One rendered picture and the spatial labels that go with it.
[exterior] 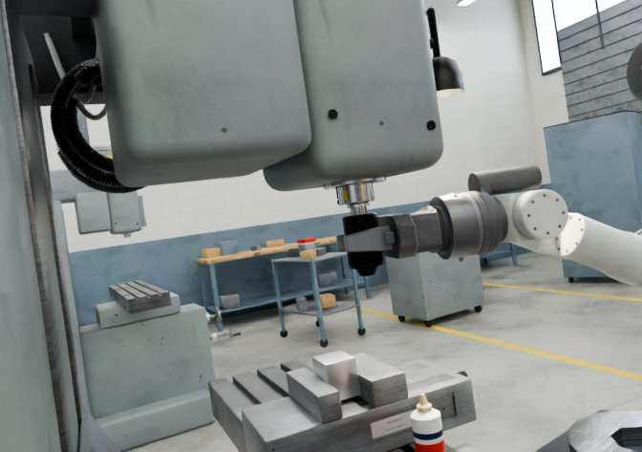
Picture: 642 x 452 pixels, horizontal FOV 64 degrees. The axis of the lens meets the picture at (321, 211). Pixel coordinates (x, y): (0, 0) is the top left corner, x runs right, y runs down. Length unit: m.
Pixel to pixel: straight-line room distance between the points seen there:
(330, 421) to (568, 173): 6.12
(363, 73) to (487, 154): 9.12
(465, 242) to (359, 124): 0.22
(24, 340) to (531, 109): 10.42
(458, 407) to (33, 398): 0.66
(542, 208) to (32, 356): 0.59
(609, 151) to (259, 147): 6.20
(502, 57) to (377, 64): 9.82
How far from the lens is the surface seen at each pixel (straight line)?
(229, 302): 6.58
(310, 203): 7.73
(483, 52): 10.15
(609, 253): 0.82
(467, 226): 0.69
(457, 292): 5.45
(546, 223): 0.73
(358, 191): 0.67
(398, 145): 0.62
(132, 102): 0.51
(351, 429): 0.82
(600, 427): 0.42
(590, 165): 6.68
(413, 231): 0.65
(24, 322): 0.39
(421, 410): 0.75
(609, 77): 9.59
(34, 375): 0.40
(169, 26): 0.53
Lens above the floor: 1.28
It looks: level
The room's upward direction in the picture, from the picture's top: 8 degrees counter-clockwise
